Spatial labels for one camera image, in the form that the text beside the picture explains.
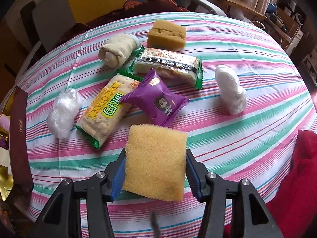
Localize clear cake packet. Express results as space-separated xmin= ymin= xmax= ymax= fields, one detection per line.
xmin=130 ymin=46 xmax=203 ymax=90

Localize dark red blanket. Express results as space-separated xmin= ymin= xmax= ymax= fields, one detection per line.
xmin=59 ymin=0 xmax=190 ymax=45

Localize yellow scouring sponge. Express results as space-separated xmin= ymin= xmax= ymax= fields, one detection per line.
xmin=122 ymin=124 xmax=188 ymax=202

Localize green yellow cracker packet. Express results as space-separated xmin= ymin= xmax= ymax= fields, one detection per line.
xmin=75 ymin=70 xmax=141 ymax=150

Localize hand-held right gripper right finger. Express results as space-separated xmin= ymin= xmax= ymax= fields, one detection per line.
xmin=186 ymin=149 xmax=285 ymax=238

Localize purple snack packet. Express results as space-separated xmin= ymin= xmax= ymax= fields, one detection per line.
xmin=119 ymin=69 xmax=190 ymax=127

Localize red fleece garment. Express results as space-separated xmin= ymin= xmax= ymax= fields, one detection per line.
xmin=266 ymin=130 xmax=317 ymax=238

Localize tan sponge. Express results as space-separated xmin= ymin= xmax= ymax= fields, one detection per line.
xmin=147 ymin=20 xmax=187 ymax=50

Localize white plastic bag ball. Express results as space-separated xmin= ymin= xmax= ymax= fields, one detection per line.
xmin=215 ymin=65 xmax=247 ymax=116
xmin=47 ymin=88 xmax=83 ymax=139

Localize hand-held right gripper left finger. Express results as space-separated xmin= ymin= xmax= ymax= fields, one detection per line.
xmin=27 ymin=149 xmax=127 ymax=238

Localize gold tin box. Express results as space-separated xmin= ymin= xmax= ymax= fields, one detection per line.
xmin=0 ymin=85 xmax=34 ymax=204

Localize rolled cream cloth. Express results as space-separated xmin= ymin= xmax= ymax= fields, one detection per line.
xmin=98 ymin=33 xmax=139 ymax=68

